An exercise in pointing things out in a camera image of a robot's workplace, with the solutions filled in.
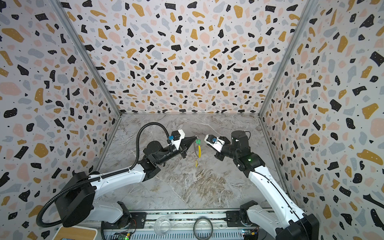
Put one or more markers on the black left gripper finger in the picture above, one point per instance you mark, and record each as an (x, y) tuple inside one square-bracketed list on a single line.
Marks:
[(183, 153), (187, 142)]

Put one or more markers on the aluminium corner post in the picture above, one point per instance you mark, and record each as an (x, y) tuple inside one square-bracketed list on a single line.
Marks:
[(64, 19), (308, 9)]

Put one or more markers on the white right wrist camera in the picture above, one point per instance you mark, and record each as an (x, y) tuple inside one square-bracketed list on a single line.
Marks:
[(214, 142)]

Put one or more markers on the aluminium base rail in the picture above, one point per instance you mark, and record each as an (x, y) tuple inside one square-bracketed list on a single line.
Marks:
[(142, 222)]

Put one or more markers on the yellow capped key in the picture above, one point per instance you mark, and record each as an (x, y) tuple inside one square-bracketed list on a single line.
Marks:
[(198, 153)]

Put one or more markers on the aluminium corner post left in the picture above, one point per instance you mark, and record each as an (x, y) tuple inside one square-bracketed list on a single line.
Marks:
[(64, 19)]

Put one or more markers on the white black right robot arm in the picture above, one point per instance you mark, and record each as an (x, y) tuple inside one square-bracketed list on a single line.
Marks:
[(288, 222)]

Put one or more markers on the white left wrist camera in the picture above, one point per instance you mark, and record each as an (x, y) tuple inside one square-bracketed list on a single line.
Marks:
[(176, 138)]

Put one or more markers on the aluminium corner post right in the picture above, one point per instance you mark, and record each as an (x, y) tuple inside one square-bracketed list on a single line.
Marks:
[(308, 9)]

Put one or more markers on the clear glass bowl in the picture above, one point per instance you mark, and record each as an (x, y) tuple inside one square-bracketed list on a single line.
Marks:
[(162, 226)]

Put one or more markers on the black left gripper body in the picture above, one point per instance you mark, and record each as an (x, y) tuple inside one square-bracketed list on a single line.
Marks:
[(181, 149)]

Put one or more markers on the wooden tray white rim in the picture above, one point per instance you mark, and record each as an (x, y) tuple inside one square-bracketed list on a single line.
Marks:
[(76, 233)]

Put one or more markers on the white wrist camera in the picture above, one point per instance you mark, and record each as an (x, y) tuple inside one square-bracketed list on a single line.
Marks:
[(176, 138), (214, 142)]

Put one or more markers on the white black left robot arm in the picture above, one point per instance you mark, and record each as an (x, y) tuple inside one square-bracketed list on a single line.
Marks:
[(80, 202)]

